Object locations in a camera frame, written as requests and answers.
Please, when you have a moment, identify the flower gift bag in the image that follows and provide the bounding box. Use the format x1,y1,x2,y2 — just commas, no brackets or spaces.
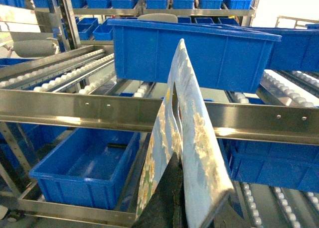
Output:
135,44,234,228

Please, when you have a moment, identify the blue bin lower left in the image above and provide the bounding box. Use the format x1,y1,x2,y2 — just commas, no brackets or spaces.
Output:
29,128,140,210

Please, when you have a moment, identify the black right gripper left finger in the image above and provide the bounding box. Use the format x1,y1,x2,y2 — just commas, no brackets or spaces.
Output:
132,153,184,228

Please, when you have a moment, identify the long blue bin at left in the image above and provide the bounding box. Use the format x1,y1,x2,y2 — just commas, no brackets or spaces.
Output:
236,26,319,72

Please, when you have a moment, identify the blue bin lower right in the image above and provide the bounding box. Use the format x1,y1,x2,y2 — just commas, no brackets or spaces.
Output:
218,139,319,193

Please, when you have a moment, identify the roller conveyor track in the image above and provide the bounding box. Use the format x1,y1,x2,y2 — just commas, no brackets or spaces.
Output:
0,49,115,92

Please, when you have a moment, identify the large blue bin behind tray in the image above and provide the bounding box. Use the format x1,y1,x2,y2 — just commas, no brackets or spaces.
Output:
107,19,282,93

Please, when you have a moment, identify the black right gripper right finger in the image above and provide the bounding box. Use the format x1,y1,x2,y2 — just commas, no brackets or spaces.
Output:
210,198,246,228

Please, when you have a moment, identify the stainless steel front rail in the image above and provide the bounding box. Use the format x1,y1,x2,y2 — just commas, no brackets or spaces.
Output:
0,90,319,145

